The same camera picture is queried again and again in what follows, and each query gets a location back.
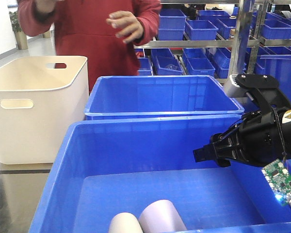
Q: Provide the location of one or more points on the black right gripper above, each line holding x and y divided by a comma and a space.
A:
257, 140

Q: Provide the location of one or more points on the lavender plastic cup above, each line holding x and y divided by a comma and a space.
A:
161, 216

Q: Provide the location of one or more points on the beige plastic cup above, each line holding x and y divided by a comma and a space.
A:
124, 223

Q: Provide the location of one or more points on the near blue plastic bin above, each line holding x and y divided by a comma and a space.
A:
105, 167

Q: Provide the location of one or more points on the blue plastic bin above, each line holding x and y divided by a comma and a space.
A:
105, 167
121, 97

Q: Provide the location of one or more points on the far blue plastic bin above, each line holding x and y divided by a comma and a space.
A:
121, 97

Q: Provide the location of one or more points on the white plastic storage bin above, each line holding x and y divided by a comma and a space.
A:
40, 97

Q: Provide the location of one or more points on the person's bare hand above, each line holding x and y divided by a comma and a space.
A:
128, 26

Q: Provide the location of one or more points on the green circuit board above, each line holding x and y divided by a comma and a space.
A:
279, 180

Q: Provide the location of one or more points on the metal shelf with blue bins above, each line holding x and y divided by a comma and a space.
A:
213, 39

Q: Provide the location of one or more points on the person in red sweater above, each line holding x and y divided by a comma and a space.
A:
80, 28

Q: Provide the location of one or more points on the green potted plant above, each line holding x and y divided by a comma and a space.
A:
14, 22

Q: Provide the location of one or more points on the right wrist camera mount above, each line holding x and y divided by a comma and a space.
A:
262, 90

